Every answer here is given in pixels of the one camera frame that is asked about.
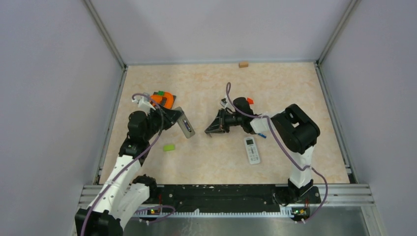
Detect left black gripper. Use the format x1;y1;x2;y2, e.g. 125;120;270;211
143;102;183;141

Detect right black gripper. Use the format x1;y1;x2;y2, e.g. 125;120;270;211
206;108;244;134

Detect white remote control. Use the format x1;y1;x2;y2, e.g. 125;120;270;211
243;137;261;165
174;107;195;139

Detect battery purple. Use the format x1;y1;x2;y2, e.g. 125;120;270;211
183;119;191;132

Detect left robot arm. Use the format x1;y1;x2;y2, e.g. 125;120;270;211
75;107;184;236

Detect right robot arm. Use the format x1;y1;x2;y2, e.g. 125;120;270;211
205;97;321;203

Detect white remote control upright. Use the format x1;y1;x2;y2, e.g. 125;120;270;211
243;137;261;165

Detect red block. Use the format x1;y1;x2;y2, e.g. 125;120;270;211
246;97;254;105

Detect blue block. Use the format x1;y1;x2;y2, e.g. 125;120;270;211
257;133;267;139

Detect green block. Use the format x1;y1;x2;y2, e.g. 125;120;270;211
163;144;176;152

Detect orange tape roll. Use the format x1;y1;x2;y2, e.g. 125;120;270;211
150;91;176;109

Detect tan wooden block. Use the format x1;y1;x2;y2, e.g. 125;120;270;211
238;61;249;68

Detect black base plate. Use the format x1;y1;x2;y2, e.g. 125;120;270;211
145;184;322;213

